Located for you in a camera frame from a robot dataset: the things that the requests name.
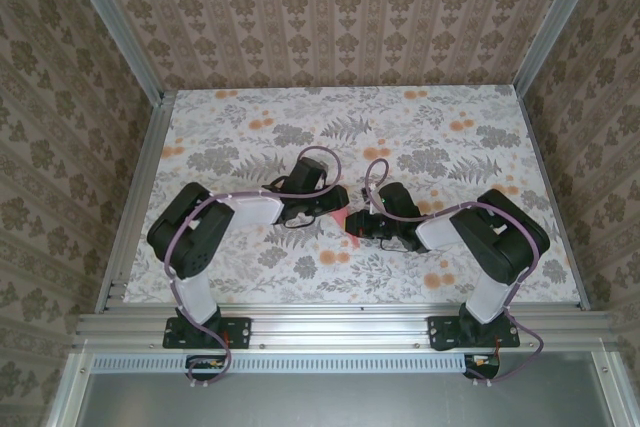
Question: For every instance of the pink cloth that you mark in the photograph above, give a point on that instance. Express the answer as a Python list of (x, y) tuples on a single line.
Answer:
[(340, 218)]

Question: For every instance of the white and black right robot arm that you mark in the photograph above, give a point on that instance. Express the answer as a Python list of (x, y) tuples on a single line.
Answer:
[(440, 232)]

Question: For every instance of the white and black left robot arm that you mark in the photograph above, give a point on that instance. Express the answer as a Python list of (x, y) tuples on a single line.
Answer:
[(255, 209)]

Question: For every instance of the floral patterned table cover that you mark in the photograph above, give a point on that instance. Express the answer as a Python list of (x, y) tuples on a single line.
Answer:
[(250, 277)]

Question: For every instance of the long aluminium mounting beam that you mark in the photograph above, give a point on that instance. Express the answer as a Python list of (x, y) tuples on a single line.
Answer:
[(340, 329)]

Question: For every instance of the black controller board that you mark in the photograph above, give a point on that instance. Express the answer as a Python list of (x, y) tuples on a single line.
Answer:
[(200, 372), (482, 366)]

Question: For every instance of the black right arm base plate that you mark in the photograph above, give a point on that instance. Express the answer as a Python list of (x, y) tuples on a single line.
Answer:
[(441, 334)]

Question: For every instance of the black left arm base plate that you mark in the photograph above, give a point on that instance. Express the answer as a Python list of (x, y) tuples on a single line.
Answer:
[(240, 332)]

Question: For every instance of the aluminium table side rail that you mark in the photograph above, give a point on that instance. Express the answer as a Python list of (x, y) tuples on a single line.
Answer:
[(553, 197), (140, 187)]

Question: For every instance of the aluminium frame post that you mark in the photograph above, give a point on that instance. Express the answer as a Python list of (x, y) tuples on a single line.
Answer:
[(115, 22), (555, 17)]

